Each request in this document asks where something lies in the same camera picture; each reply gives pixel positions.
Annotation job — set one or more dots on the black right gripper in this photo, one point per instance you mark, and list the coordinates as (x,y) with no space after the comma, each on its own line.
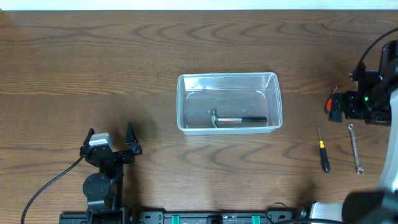
(336,107)

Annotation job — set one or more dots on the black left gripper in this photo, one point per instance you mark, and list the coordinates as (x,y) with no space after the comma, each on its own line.
(116,155)

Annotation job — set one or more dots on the red handled pliers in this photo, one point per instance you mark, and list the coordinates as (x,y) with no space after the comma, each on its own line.
(334,89)

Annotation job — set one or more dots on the black yellow screwdriver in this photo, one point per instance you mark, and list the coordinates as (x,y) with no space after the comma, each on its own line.
(323,153)

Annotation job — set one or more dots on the clear plastic storage container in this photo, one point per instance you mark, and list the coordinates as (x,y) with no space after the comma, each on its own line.
(233,95)

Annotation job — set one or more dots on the small hammer black handle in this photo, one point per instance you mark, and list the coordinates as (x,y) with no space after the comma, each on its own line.
(215,119)

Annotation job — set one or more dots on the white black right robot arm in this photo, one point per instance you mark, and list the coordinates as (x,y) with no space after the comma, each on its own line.
(371,206)

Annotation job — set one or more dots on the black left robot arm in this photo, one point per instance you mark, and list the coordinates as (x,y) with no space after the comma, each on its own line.
(104,189)

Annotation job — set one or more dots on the silver combination wrench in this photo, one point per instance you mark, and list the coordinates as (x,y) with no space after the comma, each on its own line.
(359,169)

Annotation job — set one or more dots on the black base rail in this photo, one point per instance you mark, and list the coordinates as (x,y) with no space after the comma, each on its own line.
(159,217)

